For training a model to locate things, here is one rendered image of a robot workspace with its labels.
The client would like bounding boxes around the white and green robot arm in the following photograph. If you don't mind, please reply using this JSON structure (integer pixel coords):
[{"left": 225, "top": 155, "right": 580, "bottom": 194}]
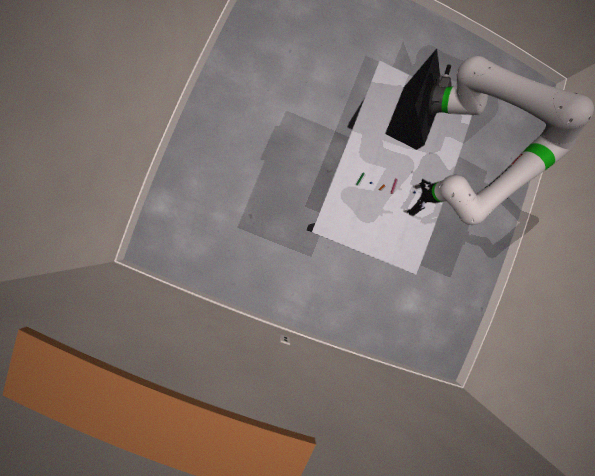
[{"left": 425, "top": 56, "right": 594, "bottom": 225}]

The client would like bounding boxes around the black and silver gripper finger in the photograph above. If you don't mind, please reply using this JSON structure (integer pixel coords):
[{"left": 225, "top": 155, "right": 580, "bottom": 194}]
[
  {"left": 403, "top": 195, "right": 425, "bottom": 216},
  {"left": 413, "top": 179, "right": 431, "bottom": 191}
]

